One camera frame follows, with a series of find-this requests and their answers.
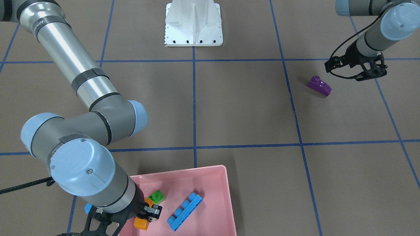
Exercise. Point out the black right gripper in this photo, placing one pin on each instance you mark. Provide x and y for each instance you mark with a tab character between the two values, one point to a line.
141	207

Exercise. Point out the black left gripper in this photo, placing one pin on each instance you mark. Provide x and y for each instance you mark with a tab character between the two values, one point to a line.
351	54

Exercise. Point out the orange sloped block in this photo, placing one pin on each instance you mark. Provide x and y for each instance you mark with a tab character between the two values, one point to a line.
143	224

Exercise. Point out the green two-stud block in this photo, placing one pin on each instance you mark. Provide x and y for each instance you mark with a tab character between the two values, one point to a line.
157	197

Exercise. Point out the long blue four-stud block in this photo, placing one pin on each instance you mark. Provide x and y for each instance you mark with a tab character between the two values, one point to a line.
184	211

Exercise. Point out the purple sloped block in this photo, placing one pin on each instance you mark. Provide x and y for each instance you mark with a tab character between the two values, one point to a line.
318	85

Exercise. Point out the small blue single-stud block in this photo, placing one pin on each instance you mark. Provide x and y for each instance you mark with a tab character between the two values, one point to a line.
87	208

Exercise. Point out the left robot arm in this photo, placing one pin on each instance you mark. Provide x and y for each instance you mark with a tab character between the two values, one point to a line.
395	20

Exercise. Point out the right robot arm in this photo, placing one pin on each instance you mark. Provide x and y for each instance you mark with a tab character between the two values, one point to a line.
74	149

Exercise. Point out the pink plastic box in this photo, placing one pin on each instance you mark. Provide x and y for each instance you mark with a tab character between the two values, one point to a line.
213	217

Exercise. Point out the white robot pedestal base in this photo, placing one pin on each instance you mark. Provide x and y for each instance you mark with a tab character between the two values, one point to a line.
193	23

